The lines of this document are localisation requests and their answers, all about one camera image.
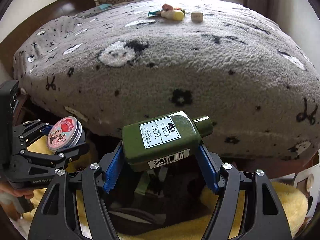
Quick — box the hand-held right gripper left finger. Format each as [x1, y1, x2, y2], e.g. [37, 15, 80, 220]
[27, 144, 124, 240]

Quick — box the round metal tin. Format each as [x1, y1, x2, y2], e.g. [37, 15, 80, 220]
[46, 117, 85, 151]

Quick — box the cream plastic bottle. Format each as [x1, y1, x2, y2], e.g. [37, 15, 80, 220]
[161, 10, 185, 22]

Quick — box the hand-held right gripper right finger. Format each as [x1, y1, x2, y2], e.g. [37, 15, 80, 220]
[195, 145, 293, 240]

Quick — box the grey cat print blanket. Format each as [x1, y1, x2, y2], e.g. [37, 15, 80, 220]
[12, 0, 320, 160]

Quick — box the dark wooden headboard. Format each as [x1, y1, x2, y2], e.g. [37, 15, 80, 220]
[0, 0, 97, 80]

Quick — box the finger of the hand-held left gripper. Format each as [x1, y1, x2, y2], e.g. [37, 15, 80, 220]
[14, 119, 54, 143]
[19, 142, 90, 167]

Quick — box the dark green bottle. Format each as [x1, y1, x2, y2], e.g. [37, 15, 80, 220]
[122, 110, 213, 172]

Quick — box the person's left hand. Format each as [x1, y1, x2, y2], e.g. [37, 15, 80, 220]
[0, 180, 34, 198]

